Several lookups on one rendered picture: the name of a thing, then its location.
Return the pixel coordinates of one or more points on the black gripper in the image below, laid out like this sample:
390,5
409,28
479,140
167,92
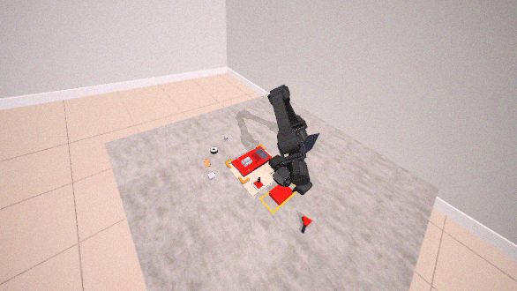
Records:
276,163

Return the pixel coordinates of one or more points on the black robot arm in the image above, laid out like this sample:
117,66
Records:
290,140

